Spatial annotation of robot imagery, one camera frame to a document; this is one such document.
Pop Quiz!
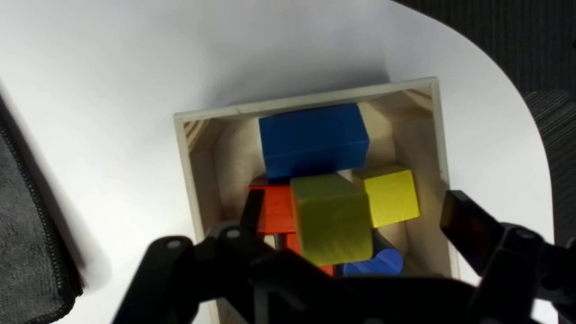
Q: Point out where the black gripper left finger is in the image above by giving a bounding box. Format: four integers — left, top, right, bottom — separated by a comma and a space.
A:
113, 188, 338, 324

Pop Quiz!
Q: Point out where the round blue wooden block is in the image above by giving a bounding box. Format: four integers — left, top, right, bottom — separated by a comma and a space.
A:
338, 245, 405, 280

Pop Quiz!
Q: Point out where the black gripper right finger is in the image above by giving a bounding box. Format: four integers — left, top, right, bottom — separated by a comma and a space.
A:
439, 190, 576, 324

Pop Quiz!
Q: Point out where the small yellow wooden block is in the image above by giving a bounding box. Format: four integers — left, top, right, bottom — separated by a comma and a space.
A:
353, 166, 423, 231

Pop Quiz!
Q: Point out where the dark grey cloth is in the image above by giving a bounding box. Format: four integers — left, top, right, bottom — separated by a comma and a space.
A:
0, 94, 84, 324

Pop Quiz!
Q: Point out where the red wooden block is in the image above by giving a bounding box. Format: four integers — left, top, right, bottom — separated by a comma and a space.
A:
246, 175, 335, 280

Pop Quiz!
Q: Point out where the large yellow wooden block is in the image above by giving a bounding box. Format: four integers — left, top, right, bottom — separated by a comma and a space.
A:
290, 173, 376, 269

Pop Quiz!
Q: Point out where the open wooden block tray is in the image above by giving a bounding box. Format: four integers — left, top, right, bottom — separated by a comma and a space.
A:
173, 74, 462, 324

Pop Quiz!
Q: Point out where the long blue wooden block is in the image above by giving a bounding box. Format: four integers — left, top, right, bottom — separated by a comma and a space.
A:
257, 101, 371, 184

